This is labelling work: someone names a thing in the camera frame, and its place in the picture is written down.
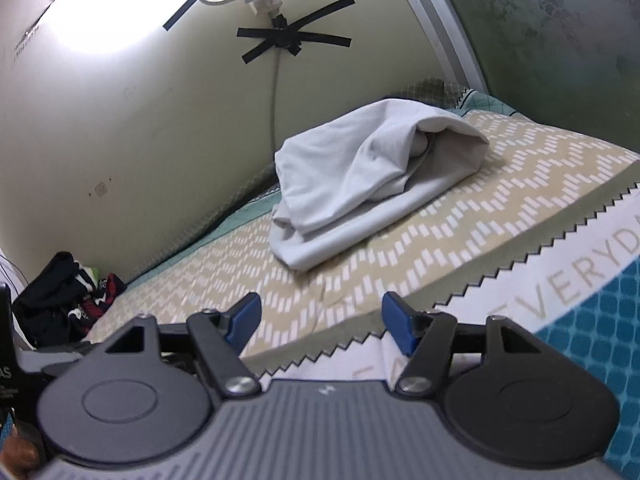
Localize black tape cross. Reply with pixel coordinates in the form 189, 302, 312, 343
237, 0, 356, 65

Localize dark patterned knit garment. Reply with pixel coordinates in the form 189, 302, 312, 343
67, 266, 128, 341

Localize person's left hand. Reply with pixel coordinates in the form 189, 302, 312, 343
11, 421, 42, 467

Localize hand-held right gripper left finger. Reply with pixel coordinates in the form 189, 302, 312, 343
107, 292, 263, 397

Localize black knit sweater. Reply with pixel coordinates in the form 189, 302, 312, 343
12, 252, 101, 350

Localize white t-shirt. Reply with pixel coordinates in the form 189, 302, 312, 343
268, 99, 491, 273

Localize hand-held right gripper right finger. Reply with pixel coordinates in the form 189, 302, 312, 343
381, 291, 538, 397

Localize grey wall cable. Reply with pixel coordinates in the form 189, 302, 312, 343
269, 17, 285, 156

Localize frosted glass window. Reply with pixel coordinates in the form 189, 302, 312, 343
385, 0, 640, 157

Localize zigzag patterned bed sheet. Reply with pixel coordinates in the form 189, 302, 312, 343
82, 77, 640, 480

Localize black tape strips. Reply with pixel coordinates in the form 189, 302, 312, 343
162, 0, 227, 31

